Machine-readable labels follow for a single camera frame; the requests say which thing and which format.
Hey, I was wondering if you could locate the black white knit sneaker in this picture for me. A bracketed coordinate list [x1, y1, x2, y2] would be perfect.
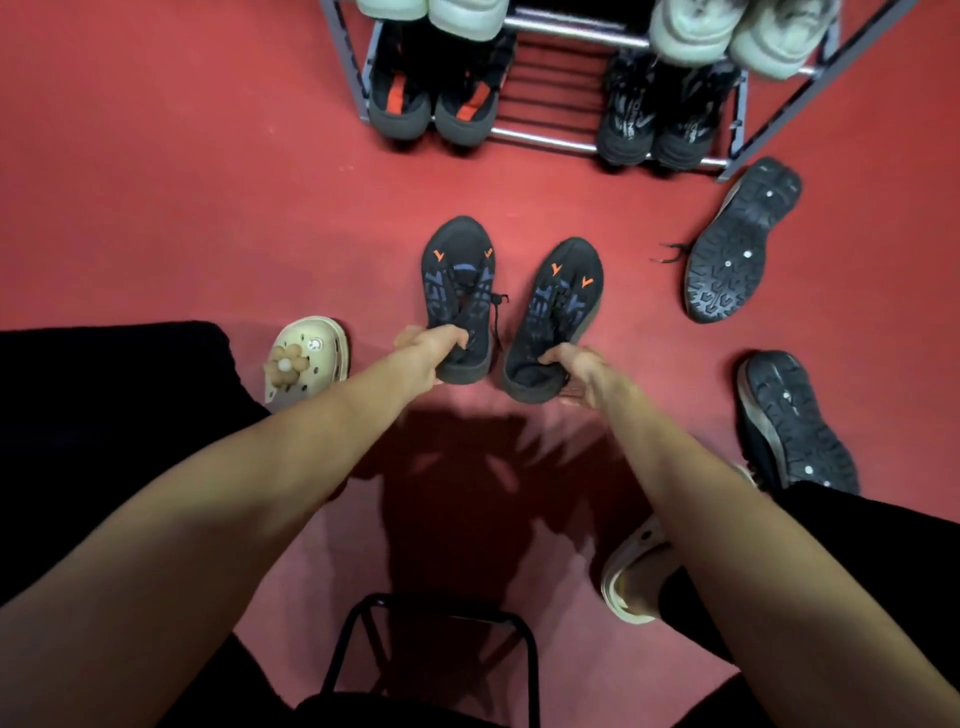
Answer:
[596, 48, 661, 168]
[650, 59, 744, 172]

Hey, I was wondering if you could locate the beige clog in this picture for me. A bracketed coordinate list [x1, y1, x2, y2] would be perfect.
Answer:
[599, 464, 759, 626]
[262, 316, 352, 414]

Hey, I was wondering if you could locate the person's left forearm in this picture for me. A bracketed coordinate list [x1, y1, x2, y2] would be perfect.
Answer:
[0, 359, 430, 728]

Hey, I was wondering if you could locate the person's left leg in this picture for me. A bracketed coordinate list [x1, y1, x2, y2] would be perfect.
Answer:
[0, 322, 301, 728]

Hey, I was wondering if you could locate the person's leg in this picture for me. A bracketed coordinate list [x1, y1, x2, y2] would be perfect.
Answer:
[0, 322, 301, 728]
[656, 479, 960, 728]

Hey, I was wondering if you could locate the person's left hand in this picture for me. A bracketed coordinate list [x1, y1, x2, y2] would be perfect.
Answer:
[393, 323, 470, 399]

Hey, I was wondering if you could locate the person's right leg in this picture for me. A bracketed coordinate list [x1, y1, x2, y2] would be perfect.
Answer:
[656, 479, 960, 728]

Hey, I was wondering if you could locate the person's right hand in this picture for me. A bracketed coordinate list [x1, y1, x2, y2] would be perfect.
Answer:
[538, 342, 639, 412]

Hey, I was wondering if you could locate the person's right forearm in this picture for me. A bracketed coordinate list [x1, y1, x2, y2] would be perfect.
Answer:
[599, 388, 960, 728]

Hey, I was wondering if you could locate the black stool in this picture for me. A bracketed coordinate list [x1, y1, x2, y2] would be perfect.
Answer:
[296, 592, 541, 728]

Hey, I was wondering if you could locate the white sneaker green stripe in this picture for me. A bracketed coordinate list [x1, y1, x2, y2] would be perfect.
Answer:
[354, 0, 430, 22]
[427, 0, 511, 43]

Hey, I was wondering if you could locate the grey metal shoe rack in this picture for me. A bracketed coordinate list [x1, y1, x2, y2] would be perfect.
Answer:
[318, 0, 920, 184]

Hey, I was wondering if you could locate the white ribbed sole sneaker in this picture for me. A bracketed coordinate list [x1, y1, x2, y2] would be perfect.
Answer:
[728, 0, 841, 82]
[648, 0, 751, 69]

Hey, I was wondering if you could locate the black red high-top shoe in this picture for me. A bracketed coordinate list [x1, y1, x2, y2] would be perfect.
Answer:
[365, 20, 435, 142]
[433, 29, 519, 148]

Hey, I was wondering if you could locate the black sneaker orange logo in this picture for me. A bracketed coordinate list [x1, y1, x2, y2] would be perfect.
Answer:
[500, 237, 605, 406]
[419, 215, 510, 386]

